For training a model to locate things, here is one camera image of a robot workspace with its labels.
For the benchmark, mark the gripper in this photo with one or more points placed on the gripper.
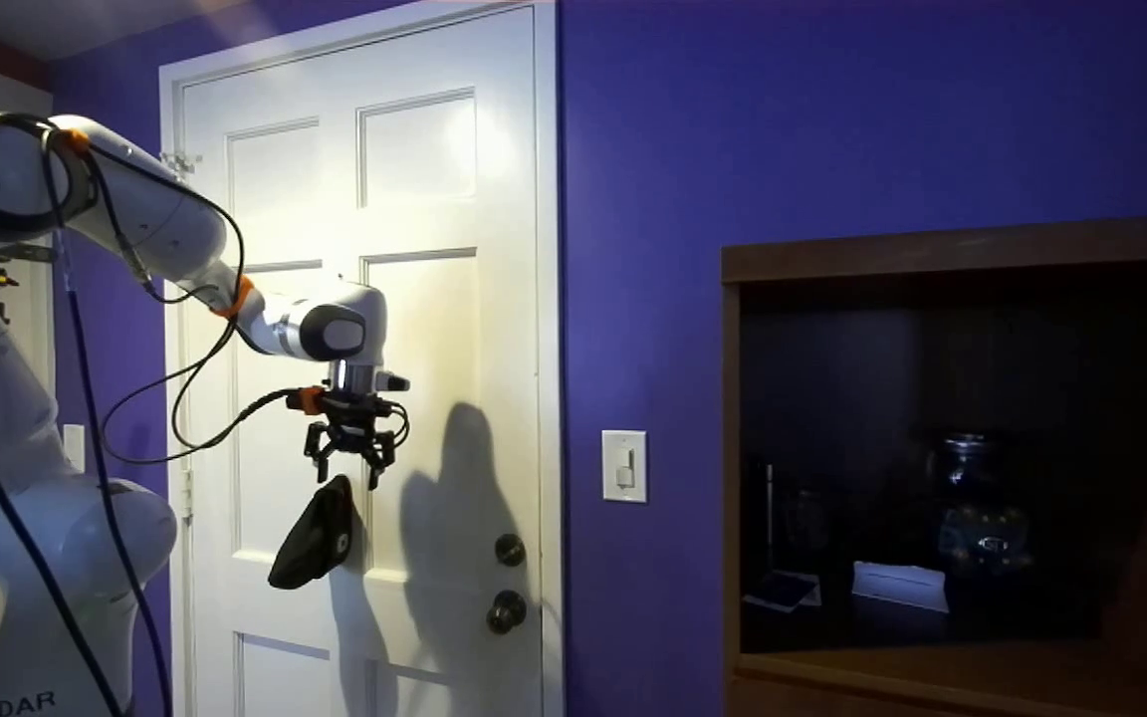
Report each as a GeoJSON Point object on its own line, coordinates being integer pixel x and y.
{"type": "Point", "coordinates": [353, 427]}

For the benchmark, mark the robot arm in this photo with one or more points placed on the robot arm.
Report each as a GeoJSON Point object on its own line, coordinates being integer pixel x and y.
{"type": "Point", "coordinates": [145, 214]}

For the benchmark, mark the black head sock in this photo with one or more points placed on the black head sock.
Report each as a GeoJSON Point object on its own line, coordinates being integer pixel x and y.
{"type": "Point", "coordinates": [313, 543]}

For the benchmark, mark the brown wooden shelf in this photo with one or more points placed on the brown wooden shelf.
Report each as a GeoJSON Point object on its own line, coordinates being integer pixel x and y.
{"type": "Point", "coordinates": [932, 249]}

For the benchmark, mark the white panel door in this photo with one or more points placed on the white panel door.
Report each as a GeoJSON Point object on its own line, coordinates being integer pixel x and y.
{"type": "Point", "coordinates": [454, 299]}

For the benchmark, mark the dark deadbolt lock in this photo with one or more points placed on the dark deadbolt lock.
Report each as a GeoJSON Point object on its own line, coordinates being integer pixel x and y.
{"type": "Point", "coordinates": [510, 550]}

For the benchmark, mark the dark round door knob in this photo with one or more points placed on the dark round door knob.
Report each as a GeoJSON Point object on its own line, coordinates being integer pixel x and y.
{"type": "Point", "coordinates": [506, 611]}

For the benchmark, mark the metal door swing latch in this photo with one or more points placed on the metal door swing latch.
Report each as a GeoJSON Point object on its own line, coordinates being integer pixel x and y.
{"type": "Point", "coordinates": [179, 162]}

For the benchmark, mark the dark booklet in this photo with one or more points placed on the dark booklet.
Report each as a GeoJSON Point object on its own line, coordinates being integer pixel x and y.
{"type": "Point", "coordinates": [781, 592]}

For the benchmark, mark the white folded card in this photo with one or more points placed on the white folded card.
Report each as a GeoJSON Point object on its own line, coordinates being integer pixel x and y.
{"type": "Point", "coordinates": [900, 586]}

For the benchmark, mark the glass jar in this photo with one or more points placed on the glass jar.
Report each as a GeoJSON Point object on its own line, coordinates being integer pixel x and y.
{"type": "Point", "coordinates": [982, 518]}

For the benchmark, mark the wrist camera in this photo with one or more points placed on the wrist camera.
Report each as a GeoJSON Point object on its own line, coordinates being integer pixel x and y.
{"type": "Point", "coordinates": [386, 407]}

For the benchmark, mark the white light switch plate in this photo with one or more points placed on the white light switch plate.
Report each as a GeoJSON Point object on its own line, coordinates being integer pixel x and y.
{"type": "Point", "coordinates": [74, 446]}
{"type": "Point", "coordinates": [624, 466]}

